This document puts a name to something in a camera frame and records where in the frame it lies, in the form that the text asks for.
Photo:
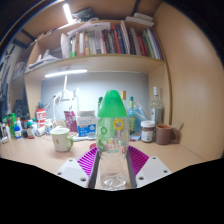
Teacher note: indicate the white power strip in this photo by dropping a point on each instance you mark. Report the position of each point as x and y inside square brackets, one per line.
[69, 95]

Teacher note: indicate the flat round red coaster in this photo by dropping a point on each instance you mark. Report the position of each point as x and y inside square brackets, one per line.
[92, 146]

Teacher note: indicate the clear drink bottle green cap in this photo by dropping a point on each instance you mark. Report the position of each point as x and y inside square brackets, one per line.
[112, 133]

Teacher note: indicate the brown jar white lid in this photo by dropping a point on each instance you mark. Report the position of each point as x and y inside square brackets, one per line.
[147, 131]

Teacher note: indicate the red and white canister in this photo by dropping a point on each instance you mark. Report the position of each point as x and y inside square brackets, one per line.
[40, 117]

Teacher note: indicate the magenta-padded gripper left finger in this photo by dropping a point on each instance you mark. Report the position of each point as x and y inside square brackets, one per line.
[87, 161]

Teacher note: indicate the white and blue carton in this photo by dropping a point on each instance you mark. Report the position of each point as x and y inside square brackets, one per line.
[86, 125]

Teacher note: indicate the overhead light strip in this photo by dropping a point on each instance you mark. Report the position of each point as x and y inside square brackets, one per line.
[68, 13]

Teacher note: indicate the brown mug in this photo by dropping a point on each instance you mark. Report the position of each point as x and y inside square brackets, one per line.
[163, 135]

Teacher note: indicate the under-shelf light strip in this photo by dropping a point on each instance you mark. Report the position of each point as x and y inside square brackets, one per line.
[66, 73]

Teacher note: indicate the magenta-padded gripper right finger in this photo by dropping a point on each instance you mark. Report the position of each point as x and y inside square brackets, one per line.
[138, 161]

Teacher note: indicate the white bottle blue label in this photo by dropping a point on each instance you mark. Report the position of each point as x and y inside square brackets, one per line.
[18, 132]

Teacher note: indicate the grey shaker bottle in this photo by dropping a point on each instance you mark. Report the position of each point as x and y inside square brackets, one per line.
[100, 103]

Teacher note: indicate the pink pouch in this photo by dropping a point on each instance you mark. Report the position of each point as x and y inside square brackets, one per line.
[70, 121]

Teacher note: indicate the hanging dark clothes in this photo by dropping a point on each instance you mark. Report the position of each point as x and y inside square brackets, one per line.
[6, 83]

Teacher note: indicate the clear glass bottle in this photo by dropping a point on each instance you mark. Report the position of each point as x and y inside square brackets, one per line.
[157, 110]

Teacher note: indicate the green tub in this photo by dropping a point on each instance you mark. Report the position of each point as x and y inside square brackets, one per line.
[11, 123]

